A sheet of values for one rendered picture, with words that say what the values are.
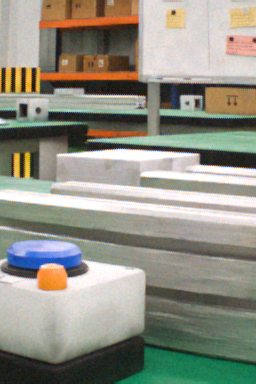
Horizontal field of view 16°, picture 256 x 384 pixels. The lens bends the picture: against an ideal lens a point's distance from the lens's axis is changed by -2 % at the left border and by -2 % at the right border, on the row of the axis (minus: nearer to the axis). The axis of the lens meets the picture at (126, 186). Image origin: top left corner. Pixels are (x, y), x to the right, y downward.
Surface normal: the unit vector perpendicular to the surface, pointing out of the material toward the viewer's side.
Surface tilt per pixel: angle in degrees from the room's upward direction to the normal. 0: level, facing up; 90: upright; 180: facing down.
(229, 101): 91
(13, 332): 90
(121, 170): 90
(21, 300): 90
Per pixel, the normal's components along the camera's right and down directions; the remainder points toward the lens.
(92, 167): -0.57, 0.08
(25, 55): 0.77, 0.08
